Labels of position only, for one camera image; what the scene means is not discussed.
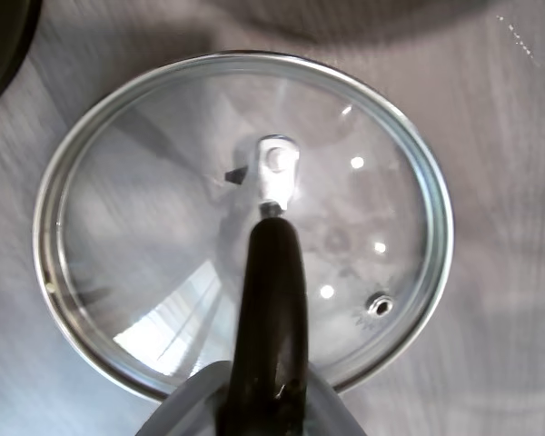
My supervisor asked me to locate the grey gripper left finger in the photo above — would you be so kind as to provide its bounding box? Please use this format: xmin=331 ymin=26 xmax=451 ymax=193
xmin=134 ymin=361 xmax=237 ymax=436

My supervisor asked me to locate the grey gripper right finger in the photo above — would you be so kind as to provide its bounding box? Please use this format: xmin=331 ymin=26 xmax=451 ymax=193
xmin=304 ymin=362 xmax=369 ymax=436

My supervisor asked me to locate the glass lid with black handle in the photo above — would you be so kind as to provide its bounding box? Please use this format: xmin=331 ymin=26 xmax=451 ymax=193
xmin=32 ymin=50 xmax=455 ymax=436

